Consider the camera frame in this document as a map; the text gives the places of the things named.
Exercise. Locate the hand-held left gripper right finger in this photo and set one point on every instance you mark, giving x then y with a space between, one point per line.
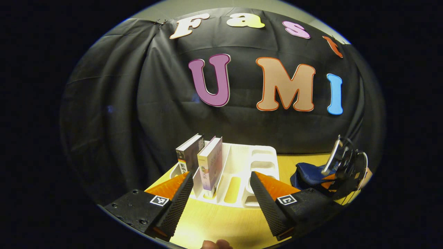
268 207

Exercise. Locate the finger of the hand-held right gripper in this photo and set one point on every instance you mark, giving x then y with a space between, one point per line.
330 178

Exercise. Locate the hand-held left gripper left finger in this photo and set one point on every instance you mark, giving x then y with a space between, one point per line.
176 207

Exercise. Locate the blue schoolbag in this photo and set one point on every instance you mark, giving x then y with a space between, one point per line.
308 174

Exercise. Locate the white bookshelf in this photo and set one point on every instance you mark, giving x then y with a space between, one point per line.
242 162

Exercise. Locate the pink book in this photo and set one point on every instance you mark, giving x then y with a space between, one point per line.
211 166

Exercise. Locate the dark grey book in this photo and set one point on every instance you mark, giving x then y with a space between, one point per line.
188 152

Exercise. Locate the black binder clip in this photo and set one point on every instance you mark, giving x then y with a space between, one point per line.
160 21

